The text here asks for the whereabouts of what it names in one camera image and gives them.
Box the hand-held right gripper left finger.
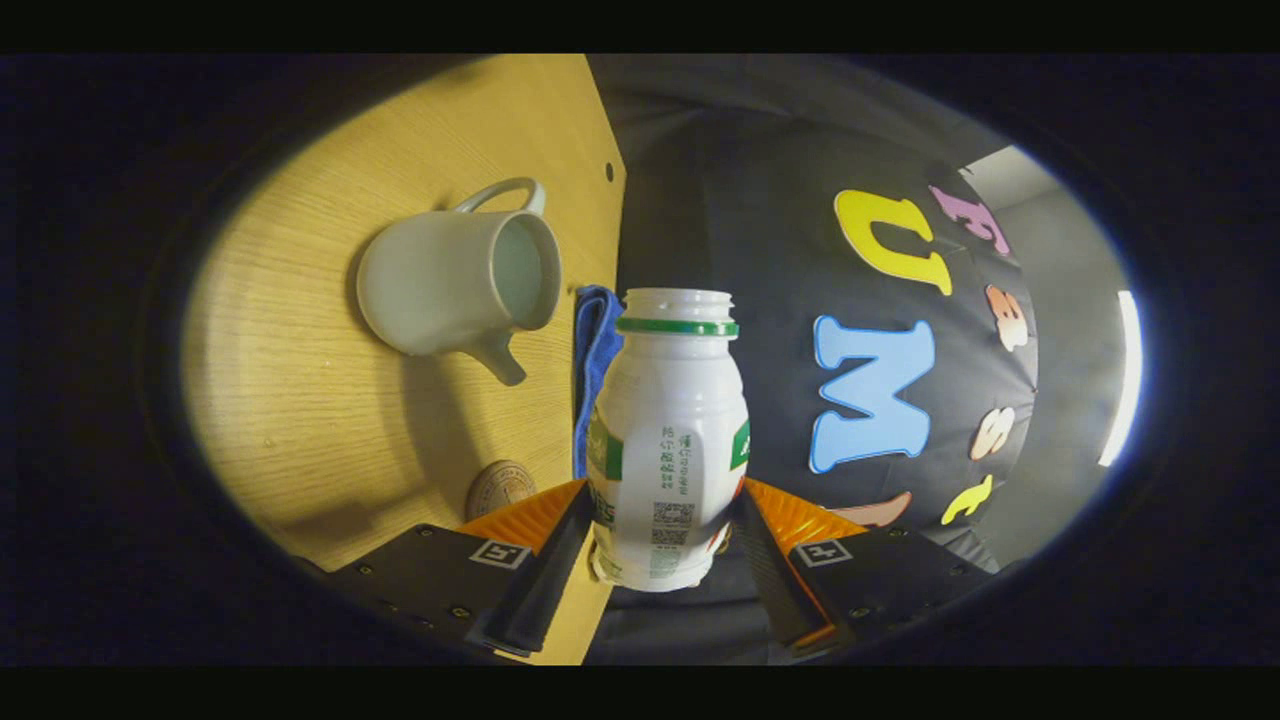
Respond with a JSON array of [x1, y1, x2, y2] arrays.
[[325, 478, 597, 659]]

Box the round brown coaster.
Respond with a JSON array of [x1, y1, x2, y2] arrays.
[[465, 460, 538, 523]]

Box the white ceramic teacup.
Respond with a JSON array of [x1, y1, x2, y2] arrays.
[[355, 177, 564, 388]]

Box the blue towel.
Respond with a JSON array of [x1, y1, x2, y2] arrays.
[[572, 285, 626, 481]]

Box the black backdrop cloth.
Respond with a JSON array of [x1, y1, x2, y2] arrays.
[[585, 55, 1141, 666]]

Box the white plastic water bottle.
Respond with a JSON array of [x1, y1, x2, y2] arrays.
[[585, 288, 751, 593]]

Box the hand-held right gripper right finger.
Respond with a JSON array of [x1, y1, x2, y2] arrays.
[[728, 476, 1001, 657]]

